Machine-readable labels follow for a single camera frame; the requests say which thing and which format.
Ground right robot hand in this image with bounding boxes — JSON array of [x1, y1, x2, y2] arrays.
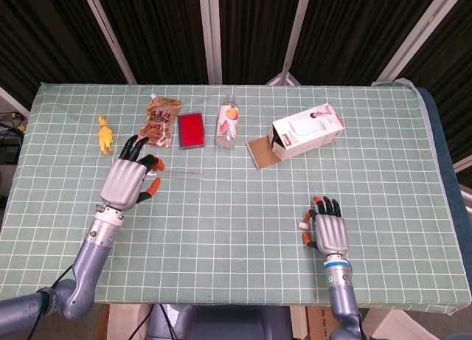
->
[[302, 195, 350, 256]]

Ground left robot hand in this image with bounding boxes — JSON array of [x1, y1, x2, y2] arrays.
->
[[99, 135, 167, 211]]

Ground glass test tube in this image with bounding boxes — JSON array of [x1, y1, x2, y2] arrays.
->
[[147, 170, 203, 182]]

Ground yellow rubber chicken toy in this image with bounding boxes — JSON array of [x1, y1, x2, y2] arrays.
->
[[96, 114, 114, 156]]

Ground red ink pad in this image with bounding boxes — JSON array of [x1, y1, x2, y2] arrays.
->
[[176, 111, 207, 150]]

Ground brown cardboard floor box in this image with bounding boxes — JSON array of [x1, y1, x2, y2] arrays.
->
[[305, 305, 335, 340]]

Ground green checked tablecloth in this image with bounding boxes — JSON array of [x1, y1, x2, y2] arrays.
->
[[0, 80, 468, 316]]

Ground white cardboard box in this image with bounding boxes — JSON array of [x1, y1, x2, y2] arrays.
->
[[245, 103, 347, 170]]

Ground white floor box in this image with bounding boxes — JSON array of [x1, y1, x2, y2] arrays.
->
[[364, 308, 440, 340]]

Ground clear plastic bottle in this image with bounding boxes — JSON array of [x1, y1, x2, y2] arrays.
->
[[215, 94, 240, 149]]

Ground grey robot torso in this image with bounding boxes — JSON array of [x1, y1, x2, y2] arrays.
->
[[147, 303, 296, 340]]

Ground blue padded table edge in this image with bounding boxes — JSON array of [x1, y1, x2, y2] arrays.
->
[[415, 86, 464, 208]]

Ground dark pleated curtain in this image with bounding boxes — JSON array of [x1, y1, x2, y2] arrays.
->
[[0, 0, 472, 164]]

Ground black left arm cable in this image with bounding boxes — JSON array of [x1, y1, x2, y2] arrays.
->
[[36, 262, 74, 296]]

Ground white metal frame post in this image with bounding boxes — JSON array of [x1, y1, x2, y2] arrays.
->
[[80, 0, 138, 85], [0, 85, 31, 118], [265, 0, 314, 86], [198, 0, 223, 85], [372, 0, 455, 86]]

